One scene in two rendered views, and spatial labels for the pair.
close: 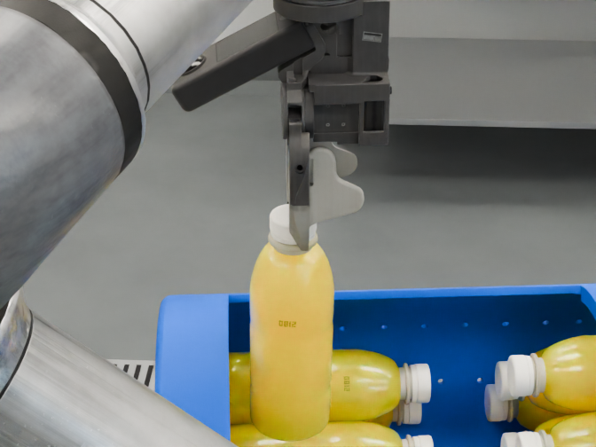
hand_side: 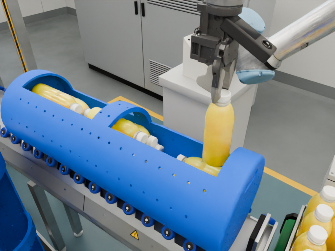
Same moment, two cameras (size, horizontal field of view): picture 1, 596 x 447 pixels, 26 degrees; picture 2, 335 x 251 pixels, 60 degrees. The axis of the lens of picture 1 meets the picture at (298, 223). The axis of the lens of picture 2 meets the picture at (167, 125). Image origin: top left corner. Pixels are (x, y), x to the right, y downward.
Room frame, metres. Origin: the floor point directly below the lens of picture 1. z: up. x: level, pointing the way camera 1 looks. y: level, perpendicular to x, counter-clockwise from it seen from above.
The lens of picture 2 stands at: (1.47, 0.25, 1.72)
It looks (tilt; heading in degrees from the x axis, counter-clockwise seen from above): 37 degrees down; 217
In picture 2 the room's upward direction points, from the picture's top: straight up
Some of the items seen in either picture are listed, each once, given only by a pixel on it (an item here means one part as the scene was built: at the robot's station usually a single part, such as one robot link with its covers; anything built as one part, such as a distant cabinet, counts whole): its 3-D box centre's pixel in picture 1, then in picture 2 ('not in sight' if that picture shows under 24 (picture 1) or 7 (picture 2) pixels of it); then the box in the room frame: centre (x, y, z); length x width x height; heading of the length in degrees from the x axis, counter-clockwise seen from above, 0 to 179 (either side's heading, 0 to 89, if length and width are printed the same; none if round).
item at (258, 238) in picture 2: not in sight; (255, 238); (0.96, 0.18, 0.99); 0.10 x 0.02 x 0.12; 3
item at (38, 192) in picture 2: not in sight; (49, 219); (1.08, -0.86, 0.31); 0.06 x 0.06 x 0.63; 3
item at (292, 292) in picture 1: (291, 329); (218, 130); (0.92, 0.01, 1.26); 0.07 x 0.07 x 0.19
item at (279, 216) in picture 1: (293, 229); (222, 97); (0.92, 0.00, 1.36); 0.04 x 0.04 x 0.02
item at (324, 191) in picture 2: not in sight; (329, 193); (0.79, 0.29, 1.10); 0.04 x 0.04 x 0.02
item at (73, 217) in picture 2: not in sight; (69, 202); (0.94, -0.87, 0.31); 0.06 x 0.06 x 0.63; 3
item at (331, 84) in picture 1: (329, 64); (217, 34); (0.92, -0.02, 1.50); 0.09 x 0.08 x 0.12; 93
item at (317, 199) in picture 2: not in sight; (317, 216); (0.79, 0.29, 1.00); 0.07 x 0.07 x 0.19
